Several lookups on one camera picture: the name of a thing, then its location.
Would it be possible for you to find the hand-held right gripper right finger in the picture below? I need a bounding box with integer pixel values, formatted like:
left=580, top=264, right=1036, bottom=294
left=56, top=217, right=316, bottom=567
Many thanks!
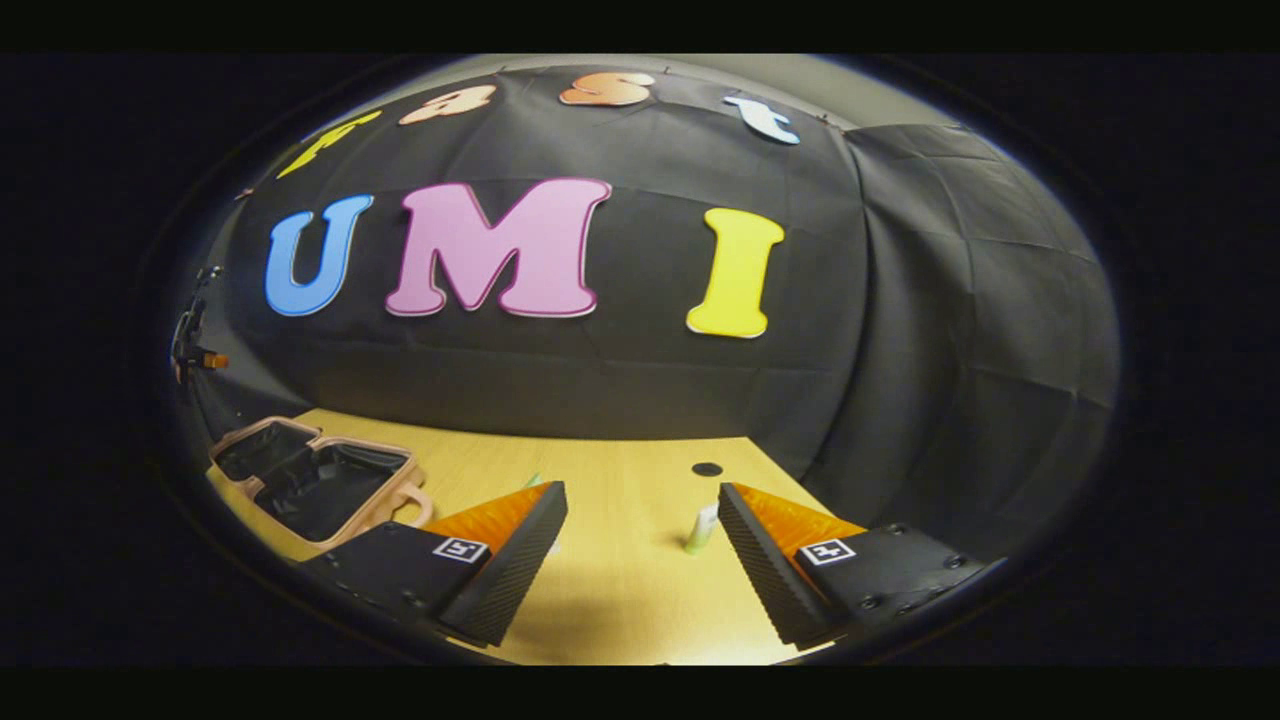
left=718, top=483, right=1006, bottom=651

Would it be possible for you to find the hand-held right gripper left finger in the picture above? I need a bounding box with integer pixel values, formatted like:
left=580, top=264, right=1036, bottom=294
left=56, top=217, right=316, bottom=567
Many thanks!
left=300, top=481, right=569, bottom=649

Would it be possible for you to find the white tube with green cap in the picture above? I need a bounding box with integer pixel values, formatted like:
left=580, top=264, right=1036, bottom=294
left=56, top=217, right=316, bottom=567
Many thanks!
left=684, top=502, right=720, bottom=557

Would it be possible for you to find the black backdrop cloth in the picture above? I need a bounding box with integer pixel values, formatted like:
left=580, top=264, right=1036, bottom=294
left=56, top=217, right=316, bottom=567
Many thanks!
left=175, top=62, right=1121, bottom=561

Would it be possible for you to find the black equipment stand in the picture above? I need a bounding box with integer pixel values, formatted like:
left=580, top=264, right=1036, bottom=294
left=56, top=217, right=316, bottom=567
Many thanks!
left=170, top=266, right=231, bottom=387

